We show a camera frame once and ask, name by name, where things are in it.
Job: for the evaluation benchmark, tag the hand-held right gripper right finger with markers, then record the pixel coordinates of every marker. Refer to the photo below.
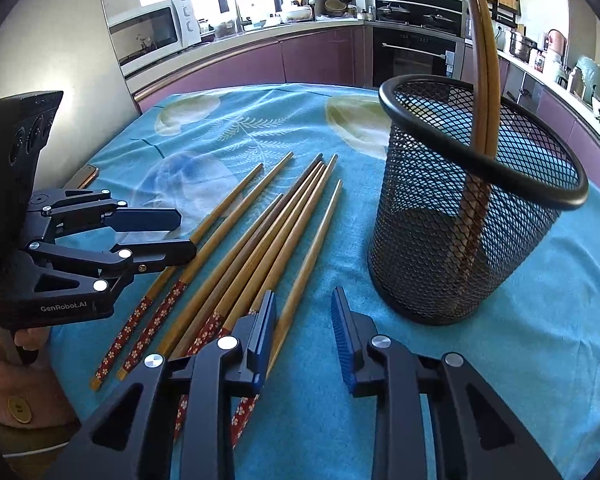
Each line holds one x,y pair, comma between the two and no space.
342,340

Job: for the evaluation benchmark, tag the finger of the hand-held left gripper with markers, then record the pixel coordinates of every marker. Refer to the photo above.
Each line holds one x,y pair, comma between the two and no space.
165,255
145,220

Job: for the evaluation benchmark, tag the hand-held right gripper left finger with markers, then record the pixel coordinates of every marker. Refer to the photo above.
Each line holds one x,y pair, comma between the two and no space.
266,345

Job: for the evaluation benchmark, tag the bundle of wooden chopsticks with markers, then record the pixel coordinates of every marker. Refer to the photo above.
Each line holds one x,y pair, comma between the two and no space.
257,265

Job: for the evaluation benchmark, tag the black mesh utensil holder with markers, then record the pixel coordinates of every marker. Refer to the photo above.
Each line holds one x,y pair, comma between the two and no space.
430,260

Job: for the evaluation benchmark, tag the person's left hand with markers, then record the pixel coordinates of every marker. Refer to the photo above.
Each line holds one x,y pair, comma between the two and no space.
30,341

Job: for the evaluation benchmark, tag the brown smartphone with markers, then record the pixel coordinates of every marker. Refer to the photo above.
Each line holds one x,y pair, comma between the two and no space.
82,176

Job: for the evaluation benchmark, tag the blue printed tablecloth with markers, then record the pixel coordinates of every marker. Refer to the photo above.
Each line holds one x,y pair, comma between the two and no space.
300,120

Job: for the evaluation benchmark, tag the white microwave oven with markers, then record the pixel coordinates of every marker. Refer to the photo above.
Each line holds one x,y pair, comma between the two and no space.
150,30

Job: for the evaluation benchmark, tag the beige garment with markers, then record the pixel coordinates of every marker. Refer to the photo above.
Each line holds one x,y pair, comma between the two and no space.
30,440

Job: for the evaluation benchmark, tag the purple kitchen cabinet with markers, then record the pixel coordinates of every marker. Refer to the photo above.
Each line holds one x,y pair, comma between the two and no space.
580,130
310,57

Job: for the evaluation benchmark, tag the steel kitchen faucet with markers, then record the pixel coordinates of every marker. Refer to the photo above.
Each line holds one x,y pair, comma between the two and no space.
237,5

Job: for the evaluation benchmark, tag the black built-in oven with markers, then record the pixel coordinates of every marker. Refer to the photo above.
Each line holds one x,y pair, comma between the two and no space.
410,60

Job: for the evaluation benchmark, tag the black stove with pans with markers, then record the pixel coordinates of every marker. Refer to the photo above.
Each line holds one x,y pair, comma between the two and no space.
415,10

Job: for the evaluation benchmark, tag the steel cooking pot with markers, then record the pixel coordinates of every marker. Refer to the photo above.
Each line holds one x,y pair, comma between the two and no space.
522,45

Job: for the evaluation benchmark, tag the teal kitchen item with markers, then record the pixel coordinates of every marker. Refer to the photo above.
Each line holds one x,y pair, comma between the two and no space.
587,77

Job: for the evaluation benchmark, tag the copper-coloured kitchen appliance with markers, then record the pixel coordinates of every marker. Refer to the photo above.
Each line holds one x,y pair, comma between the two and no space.
555,45

